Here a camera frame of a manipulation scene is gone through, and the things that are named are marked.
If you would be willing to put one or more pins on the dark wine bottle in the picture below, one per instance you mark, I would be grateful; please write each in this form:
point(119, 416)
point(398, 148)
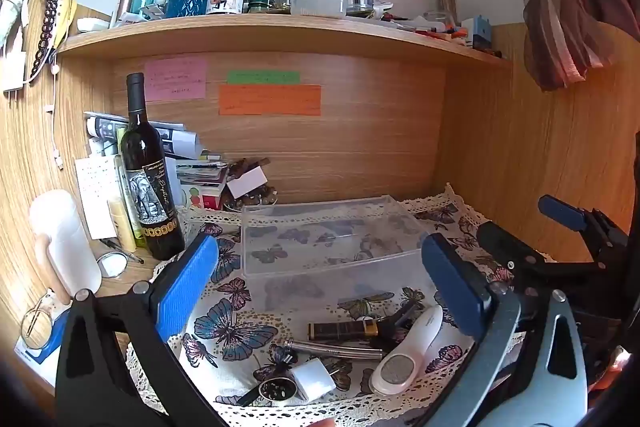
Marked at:
point(150, 187)

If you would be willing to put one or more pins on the wooden shelf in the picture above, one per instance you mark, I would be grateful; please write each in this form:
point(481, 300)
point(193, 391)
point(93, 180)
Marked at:
point(250, 39)

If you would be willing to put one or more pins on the butterfly print tablecloth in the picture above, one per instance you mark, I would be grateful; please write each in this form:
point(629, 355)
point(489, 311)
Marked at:
point(235, 332)

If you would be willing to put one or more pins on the copper tube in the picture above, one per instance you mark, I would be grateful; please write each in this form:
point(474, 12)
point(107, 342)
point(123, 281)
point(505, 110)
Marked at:
point(125, 2)

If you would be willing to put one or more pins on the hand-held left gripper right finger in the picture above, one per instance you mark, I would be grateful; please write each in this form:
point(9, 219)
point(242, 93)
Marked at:
point(452, 282)

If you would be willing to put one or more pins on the stack of booklets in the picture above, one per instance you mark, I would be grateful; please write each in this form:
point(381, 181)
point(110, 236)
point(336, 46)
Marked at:
point(202, 179)

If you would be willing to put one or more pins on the white pink callus remover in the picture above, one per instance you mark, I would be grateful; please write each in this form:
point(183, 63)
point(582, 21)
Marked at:
point(405, 357)

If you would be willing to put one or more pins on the black pen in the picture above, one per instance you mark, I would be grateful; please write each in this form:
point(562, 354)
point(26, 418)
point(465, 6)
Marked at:
point(122, 252)

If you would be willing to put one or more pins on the clear plastic box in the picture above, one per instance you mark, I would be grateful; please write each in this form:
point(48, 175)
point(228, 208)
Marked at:
point(317, 5)

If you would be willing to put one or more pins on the orange sticky note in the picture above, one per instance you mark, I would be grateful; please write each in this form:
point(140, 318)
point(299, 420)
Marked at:
point(270, 100)

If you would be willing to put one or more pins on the small round mirror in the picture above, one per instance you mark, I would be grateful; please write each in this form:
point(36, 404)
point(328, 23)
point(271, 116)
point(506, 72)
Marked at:
point(111, 266)

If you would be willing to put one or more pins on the rolled magazine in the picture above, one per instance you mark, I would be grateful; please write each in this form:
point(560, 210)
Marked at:
point(172, 139)

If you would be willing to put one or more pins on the blue grey pencil sharpener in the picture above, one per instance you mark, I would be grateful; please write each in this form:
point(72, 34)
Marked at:
point(481, 32)

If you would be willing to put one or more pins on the pile of pens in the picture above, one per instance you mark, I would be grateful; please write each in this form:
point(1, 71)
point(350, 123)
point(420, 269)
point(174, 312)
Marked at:
point(425, 31)

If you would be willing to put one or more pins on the white charger plug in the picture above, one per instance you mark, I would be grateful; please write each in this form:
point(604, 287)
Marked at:
point(312, 379)

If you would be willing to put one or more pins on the jar of wooden sticks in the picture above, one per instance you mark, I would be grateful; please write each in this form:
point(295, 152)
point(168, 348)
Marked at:
point(445, 4)

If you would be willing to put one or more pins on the green sticky note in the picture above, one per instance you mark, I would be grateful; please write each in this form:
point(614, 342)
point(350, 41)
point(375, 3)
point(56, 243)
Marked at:
point(262, 77)

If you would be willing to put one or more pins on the pink sticky note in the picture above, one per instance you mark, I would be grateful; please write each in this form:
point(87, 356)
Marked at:
point(175, 79)

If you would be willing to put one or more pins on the white wall charger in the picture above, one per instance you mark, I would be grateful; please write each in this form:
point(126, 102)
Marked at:
point(15, 74)

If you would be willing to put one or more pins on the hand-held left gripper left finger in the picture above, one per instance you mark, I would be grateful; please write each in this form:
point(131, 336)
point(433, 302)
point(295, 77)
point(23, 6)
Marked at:
point(187, 287)

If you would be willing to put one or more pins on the bowl of brown beads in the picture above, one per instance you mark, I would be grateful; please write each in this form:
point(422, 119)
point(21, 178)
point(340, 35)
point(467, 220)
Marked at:
point(260, 199)

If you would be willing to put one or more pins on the white paper note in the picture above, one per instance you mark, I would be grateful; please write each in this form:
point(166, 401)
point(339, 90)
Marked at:
point(97, 192)

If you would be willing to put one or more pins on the yellow tube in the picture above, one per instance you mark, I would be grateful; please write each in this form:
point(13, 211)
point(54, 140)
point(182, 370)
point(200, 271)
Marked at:
point(121, 224)

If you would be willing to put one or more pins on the white plastic bottle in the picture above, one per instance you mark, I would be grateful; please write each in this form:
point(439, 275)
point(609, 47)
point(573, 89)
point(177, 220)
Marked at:
point(65, 237)

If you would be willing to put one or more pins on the clear plastic container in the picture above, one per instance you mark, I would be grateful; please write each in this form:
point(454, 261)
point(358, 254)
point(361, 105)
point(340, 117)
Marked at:
point(300, 227)

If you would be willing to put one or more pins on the blue white card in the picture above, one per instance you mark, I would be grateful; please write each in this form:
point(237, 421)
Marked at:
point(35, 357)

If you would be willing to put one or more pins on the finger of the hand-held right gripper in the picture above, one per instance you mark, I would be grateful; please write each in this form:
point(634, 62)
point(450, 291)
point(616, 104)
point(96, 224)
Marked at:
point(562, 211)
point(515, 252)

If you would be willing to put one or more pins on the silver metal pen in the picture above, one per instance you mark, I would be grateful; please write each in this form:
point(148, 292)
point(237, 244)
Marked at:
point(330, 349)

